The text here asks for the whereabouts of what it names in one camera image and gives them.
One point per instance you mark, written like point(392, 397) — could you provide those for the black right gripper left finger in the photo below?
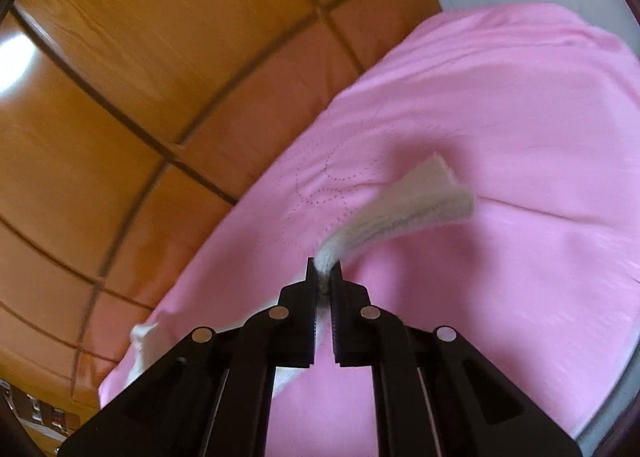
point(209, 395)

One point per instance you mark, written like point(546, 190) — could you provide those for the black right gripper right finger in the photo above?
point(435, 394)

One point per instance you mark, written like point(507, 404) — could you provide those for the wooden panelled headboard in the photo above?
point(129, 129)

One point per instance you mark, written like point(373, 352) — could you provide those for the pink quilted bedspread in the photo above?
point(537, 113)

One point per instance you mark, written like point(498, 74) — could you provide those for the white knitted sweater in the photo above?
point(428, 195)

